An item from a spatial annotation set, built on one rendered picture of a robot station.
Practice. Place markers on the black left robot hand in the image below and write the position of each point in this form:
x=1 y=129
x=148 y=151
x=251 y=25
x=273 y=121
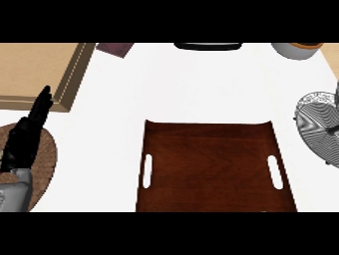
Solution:
x=24 y=139

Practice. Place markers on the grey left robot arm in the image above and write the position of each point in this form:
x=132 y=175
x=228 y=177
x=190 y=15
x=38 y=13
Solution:
x=8 y=194

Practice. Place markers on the dark brown wooden tray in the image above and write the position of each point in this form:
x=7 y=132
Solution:
x=214 y=166

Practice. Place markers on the round brown woven placemat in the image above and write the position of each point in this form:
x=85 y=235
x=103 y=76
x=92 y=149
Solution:
x=41 y=156

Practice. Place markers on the tan wooden box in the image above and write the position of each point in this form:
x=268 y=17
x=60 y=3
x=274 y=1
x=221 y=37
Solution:
x=23 y=74

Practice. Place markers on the dark purple flat object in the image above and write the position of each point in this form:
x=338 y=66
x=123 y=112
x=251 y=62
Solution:
x=114 y=49

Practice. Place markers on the black appliance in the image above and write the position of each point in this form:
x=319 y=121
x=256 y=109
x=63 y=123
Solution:
x=208 y=46

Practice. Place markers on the grey pot with orange rim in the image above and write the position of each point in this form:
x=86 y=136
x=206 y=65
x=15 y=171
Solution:
x=295 y=50

